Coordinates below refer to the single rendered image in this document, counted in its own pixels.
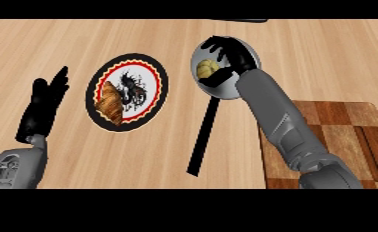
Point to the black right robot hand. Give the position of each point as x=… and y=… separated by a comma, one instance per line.
x=237, y=59

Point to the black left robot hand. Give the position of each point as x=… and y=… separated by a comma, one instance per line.
x=42, y=104

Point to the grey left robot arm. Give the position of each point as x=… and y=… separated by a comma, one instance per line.
x=23, y=166

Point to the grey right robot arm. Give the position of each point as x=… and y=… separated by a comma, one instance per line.
x=290, y=132

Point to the yellow squash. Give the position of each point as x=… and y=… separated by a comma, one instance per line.
x=207, y=68

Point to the checkered wooden cutting board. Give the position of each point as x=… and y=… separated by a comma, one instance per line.
x=340, y=132

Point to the dark flat object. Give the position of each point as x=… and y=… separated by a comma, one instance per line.
x=241, y=20

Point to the brown croissant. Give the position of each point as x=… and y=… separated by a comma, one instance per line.
x=111, y=102

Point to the black rimmed patterned plate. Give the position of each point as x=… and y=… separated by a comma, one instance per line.
x=127, y=92

